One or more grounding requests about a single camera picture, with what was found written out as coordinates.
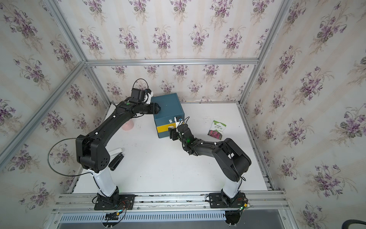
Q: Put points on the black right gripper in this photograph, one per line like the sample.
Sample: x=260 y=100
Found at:
x=172 y=132

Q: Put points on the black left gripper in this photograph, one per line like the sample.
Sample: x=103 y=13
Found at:
x=153 y=107

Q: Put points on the yellow drawer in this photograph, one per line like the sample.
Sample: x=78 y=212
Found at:
x=164 y=128

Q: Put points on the teal drawer cabinet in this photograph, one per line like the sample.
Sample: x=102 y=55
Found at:
x=170 y=107

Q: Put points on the green white seed bag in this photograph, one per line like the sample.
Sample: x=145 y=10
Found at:
x=216 y=130

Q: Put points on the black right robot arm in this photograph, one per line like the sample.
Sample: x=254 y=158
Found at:
x=232 y=160

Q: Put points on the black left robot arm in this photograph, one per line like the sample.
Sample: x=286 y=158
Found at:
x=91 y=152

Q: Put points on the pink pen cup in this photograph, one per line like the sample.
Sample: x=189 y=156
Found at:
x=128 y=125

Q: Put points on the white stapler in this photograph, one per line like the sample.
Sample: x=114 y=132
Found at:
x=115 y=152

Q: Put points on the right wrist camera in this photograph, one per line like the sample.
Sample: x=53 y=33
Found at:
x=177 y=121

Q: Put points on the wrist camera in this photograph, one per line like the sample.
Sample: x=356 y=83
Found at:
x=177 y=121
x=141 y=96

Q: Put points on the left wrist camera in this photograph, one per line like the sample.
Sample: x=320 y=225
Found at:
x=141 y=96

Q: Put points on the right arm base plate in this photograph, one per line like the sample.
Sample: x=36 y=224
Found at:
x=227 y=200

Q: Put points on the white perforated cable duct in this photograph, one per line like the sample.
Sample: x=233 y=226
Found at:
x=144 y=217

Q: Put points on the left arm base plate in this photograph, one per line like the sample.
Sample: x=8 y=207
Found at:
x=113 y=203

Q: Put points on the aluminium mounting rail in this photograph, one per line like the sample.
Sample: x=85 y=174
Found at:
x=175 y=201

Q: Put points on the aluminium frame profiles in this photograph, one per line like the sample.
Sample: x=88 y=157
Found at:
x=86 y=65

